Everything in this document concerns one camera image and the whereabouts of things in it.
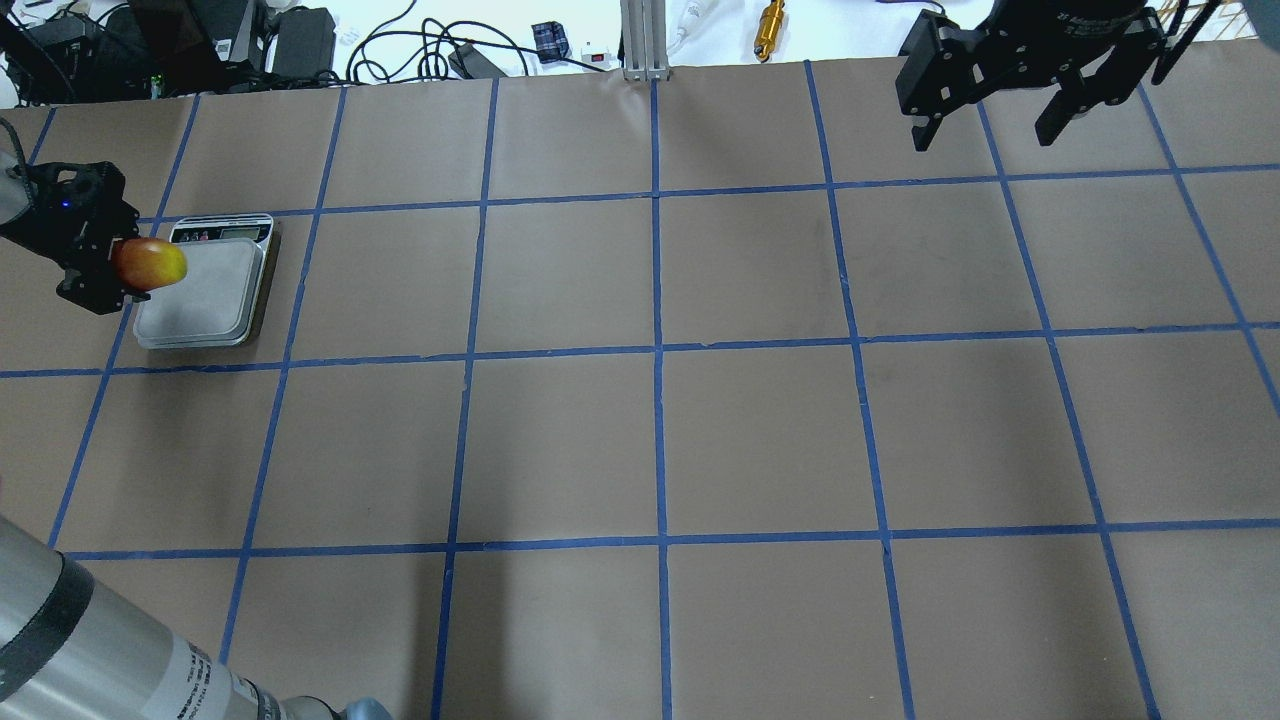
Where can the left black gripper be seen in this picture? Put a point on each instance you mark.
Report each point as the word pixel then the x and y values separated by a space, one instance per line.
pixel 70 222

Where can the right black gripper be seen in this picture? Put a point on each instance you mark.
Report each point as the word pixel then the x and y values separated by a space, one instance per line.
pixel 1075 25

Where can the red yellow mango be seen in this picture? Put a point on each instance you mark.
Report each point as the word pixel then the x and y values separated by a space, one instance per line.
pixel 146 264

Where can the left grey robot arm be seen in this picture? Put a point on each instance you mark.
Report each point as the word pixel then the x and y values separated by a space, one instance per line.
pixel 73 648

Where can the silver digital kitchen scale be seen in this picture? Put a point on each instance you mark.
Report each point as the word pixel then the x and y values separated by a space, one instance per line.
pixel 230 261

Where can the black equipment pile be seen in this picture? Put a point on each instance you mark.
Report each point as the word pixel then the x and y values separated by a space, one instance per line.
pixel 136 50

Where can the black power brick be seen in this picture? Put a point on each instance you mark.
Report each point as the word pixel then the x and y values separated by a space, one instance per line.
pixel 467 62

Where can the aluminium frame post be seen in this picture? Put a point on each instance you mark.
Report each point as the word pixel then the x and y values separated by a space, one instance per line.
pixel 644 55

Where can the small white switch box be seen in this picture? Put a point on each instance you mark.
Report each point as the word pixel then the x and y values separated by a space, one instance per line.
pixel 598 56

